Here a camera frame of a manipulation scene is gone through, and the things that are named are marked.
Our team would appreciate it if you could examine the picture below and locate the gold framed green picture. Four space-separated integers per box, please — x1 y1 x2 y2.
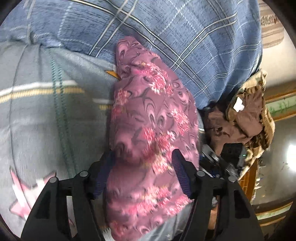
265 89 296 121

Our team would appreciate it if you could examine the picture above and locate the striped beige headboard cushion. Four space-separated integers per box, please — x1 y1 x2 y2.
258 1 285 49

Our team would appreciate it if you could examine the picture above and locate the pink floral shirt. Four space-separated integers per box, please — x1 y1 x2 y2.
106 37 199 240

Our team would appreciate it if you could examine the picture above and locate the brown leopard trim garment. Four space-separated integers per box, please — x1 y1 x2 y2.
204 69 275 179

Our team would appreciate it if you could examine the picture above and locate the grey patterned bedsheet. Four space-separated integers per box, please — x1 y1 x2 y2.
1 41 193 240

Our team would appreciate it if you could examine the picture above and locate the blue plaid pillow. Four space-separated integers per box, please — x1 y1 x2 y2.
1 1 262 109

